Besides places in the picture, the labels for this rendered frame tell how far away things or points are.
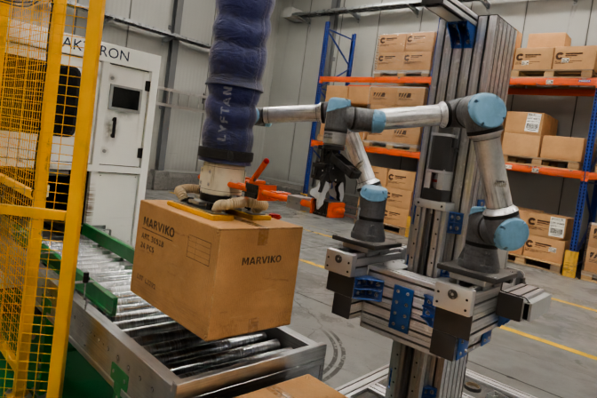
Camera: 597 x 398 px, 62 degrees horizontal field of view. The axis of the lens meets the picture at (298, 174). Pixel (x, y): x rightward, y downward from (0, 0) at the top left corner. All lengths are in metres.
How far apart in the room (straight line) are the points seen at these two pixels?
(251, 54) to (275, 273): 0.85
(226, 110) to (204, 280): 0.65
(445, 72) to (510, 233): 0.79
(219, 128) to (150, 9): 9.94
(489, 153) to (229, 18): 1.07
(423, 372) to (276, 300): 0.70
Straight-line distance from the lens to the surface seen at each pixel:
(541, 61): 9.00
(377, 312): 2.14
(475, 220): 1.91
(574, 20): 10.46
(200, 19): 12.56
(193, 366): 2.02
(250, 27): 1.99
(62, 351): 2.38
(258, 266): 1.86
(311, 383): 1.97
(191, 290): 1.88
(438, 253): 2.11
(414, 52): 9.89
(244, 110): 1.96
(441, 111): 1.83
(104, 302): 2.45
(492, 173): 1.76
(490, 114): 1.72
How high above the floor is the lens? 1.40
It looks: 3 degrees down
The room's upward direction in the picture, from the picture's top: 8 degrees clockwise
